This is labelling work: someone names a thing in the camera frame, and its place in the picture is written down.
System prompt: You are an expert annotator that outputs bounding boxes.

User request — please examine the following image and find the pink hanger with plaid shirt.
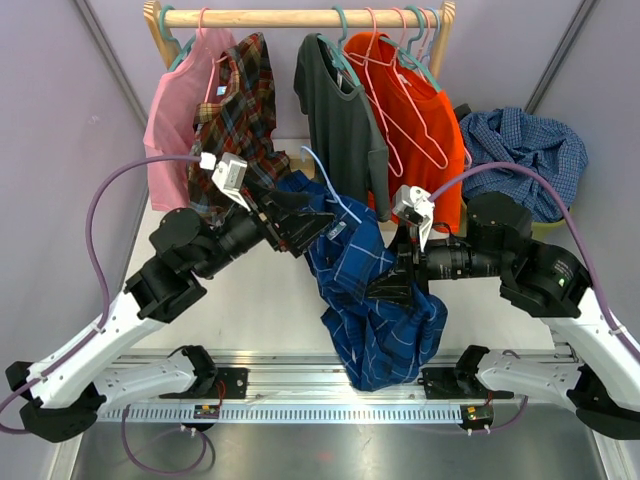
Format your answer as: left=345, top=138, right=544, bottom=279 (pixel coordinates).
left=197, top=7, right=235, bottom=103

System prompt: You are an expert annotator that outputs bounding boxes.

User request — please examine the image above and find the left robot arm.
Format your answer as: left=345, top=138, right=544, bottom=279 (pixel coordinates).
left=5, top=188, right=335, bottom=443

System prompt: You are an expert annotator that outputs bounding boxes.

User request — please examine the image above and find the teal hanger with orange shirt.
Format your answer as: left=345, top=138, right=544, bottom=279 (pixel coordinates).
left=382, top=5, right=444, bottom=93

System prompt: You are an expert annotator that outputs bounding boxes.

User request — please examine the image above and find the dark grey shirt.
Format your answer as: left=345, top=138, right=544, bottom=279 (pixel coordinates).
left=294, top=33, right=391, bottom=222

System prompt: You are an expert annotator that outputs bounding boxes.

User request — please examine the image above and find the green laundry basket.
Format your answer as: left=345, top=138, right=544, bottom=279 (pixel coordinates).
left=531, top=215, right=566, bottom=242

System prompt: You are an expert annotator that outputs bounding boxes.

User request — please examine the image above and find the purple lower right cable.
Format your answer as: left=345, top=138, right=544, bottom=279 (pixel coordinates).
left=409, top=394, right=530, bottom=436

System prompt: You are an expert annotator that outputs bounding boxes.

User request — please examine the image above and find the red brown plaid shirt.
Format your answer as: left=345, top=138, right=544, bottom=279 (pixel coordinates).
left=187, top=32, right=295, bottom=227

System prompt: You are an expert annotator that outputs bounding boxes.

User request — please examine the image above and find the orange t-shirt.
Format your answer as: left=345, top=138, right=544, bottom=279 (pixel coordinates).
left=343, top=32, right=467, bottom=235

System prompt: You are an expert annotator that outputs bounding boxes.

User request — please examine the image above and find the pink shirt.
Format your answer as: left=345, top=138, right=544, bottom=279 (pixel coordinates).
left=143, top=34, right=221, bottom=211

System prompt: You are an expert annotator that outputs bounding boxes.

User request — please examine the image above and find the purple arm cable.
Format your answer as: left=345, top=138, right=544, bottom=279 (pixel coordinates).
left=0, top=153, right=204, bottom=435
left=432, top=162, right=640, bottom=351

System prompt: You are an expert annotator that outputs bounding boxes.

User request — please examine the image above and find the blue hanger at rack end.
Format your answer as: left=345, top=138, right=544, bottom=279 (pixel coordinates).
left=424, top=7, right=443, bottom=71

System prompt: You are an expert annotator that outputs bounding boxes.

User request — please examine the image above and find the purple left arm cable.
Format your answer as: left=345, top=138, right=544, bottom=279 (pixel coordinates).
left=0, top=153, right=204, bottom=435

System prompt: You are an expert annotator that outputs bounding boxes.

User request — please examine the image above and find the pink empty wire hanger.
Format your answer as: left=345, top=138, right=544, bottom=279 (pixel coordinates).
left=345, top=7, right=404, bottom=178
left=369, top=6, right=450, bottom=170

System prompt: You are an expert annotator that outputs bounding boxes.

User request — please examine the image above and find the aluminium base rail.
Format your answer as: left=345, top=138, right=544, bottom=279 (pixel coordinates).
left=99, top=362, right=523, bottom=427

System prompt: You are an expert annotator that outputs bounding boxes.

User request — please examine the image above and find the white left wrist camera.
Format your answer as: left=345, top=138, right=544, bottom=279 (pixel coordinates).
left=199, top=152, right=250, bottom=211

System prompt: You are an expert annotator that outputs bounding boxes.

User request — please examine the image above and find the blue plaid shirt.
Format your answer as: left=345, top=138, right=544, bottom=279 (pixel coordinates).
left=274, top=170, right=449, bottom=393

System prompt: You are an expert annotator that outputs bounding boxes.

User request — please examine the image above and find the teal hanger with pink shirt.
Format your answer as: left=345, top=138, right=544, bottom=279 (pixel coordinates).
left=159, top=5, right=196, bottom=72

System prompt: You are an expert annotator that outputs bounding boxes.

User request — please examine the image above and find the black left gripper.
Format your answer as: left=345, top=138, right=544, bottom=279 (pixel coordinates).
left=195, top=175, right=336, bottom=280

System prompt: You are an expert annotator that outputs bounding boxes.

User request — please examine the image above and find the wooden clothes rack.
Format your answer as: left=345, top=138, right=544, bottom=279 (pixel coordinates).
left=143, top=1, right=456, bottom=77

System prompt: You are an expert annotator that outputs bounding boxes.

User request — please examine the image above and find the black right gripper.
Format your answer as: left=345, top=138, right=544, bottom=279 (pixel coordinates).
left=361, top=216, right=510, bottom=307

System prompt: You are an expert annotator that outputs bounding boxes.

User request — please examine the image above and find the light blue wire hanger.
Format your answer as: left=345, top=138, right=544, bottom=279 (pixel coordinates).
left=300, top=145, right=362, bottom=224

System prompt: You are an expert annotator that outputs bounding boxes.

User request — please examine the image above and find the blue checked shirt in basket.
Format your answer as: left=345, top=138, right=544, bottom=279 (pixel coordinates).
left=459, top=107, right=588, bottom=223

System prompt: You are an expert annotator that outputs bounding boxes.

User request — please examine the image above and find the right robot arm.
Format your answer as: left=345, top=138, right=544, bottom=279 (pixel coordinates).
left=366, top=185, right=639, bottom=440

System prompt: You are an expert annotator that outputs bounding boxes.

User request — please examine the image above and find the pink hanger at rack end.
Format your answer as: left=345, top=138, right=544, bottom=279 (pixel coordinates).
left=418, top=7, right=436, bottom=64

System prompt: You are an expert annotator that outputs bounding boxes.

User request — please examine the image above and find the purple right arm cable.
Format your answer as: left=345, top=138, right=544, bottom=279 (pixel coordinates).
left=432, top=162, right=640, bottom=351

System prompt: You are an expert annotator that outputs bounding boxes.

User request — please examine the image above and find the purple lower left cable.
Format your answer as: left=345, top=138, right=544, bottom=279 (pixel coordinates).
left=121, top=404, right=217, bottom=474

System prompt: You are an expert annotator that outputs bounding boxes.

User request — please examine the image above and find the teal hanger with grey shirt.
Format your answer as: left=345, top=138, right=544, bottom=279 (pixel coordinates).
left=314, top=4, right=362, bottom=89

